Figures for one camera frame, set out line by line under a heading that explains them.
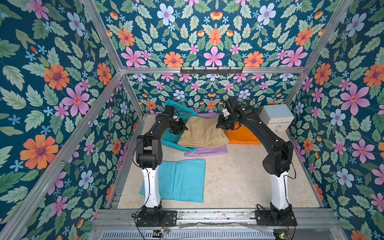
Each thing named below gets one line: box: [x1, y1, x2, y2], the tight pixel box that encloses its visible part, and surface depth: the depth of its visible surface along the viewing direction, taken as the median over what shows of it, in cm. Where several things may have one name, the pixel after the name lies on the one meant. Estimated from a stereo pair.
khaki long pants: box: [177, 115, 230, 148], surface depth 95 cm
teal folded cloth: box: [158, 158, 206, 203], surface depth 86 cm
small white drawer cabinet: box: [259, 104, 295, 142], surface depth 103 cm
